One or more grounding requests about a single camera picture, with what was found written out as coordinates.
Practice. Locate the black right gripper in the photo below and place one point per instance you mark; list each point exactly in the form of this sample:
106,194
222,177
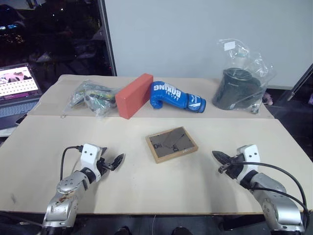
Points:
236,167

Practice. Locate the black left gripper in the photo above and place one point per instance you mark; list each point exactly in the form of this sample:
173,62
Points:
105,166

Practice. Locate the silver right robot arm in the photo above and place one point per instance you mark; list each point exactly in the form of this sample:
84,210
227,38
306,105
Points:
276,203

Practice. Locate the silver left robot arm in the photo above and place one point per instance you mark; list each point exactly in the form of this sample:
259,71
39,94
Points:
64,198

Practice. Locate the open laptop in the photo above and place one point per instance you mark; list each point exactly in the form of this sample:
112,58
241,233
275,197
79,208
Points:
17,85

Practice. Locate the clear bag of small items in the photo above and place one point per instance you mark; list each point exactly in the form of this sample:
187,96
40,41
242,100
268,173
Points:
93,98

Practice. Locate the red brick block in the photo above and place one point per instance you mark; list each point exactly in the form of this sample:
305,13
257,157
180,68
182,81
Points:
133,96

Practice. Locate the black cylindrical container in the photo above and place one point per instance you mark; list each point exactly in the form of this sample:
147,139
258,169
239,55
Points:
232,88

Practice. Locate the dark rounded shape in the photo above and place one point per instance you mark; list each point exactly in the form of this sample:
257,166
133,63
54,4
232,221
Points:
182,231
123,231

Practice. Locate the small pink object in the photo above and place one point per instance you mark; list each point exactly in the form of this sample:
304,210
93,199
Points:
267,98

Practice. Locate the blue boxing glove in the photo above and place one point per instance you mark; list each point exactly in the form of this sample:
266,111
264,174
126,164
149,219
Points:
171,95

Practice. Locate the white phone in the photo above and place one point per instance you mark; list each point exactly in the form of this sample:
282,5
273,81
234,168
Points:
20,120

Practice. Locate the dark pot in plastic bag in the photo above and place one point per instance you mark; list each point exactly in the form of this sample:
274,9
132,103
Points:
254,66

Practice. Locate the grey metal leg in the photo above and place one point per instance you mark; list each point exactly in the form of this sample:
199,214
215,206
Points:
299,82

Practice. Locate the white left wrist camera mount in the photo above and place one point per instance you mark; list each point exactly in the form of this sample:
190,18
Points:
89,156

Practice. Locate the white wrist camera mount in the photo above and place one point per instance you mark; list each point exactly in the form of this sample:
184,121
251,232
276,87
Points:
252,156
89,156

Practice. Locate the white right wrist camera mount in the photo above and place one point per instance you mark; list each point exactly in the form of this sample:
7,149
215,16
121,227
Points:
252,156

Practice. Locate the wooden picture frame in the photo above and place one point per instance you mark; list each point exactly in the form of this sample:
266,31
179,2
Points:
171,144

